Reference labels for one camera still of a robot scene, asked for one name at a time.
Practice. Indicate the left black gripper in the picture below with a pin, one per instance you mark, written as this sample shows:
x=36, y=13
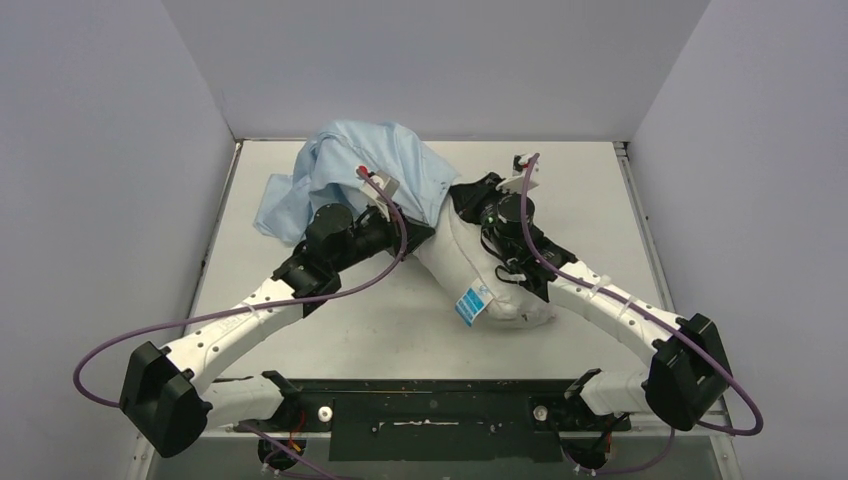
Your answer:
x=418, y=233

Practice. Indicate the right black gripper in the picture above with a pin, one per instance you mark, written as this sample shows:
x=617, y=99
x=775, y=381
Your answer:
x=468, y=196

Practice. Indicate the white pillow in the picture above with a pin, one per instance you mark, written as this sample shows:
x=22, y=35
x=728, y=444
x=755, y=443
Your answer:
x=455, y=257

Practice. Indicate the light blue pillowcase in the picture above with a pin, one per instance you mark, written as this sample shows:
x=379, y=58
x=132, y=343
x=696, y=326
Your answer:
x=325, y=171

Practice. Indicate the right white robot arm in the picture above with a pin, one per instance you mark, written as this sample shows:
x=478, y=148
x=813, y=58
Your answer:
x=687, y=369

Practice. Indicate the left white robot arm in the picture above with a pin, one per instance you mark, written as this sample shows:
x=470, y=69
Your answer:
x=173, y=393

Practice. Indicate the blue white pillow label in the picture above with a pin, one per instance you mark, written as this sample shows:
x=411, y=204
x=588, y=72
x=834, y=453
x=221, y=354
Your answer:
x=473, y=301

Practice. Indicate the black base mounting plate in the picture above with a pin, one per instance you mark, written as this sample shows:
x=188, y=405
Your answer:
x=441, y=420

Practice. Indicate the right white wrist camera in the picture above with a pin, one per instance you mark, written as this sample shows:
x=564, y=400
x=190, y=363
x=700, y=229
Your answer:
x=523, y=166

